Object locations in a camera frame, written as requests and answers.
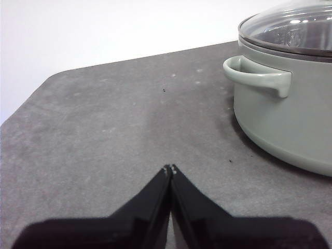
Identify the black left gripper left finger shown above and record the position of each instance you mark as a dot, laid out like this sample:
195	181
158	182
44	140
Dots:
116	230

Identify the glass lid with green knob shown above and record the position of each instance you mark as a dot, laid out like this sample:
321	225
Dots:
290	28

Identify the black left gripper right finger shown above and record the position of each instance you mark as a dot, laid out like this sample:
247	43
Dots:
220	230

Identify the pale green electric steamer pot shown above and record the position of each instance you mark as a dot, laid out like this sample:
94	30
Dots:
290	124

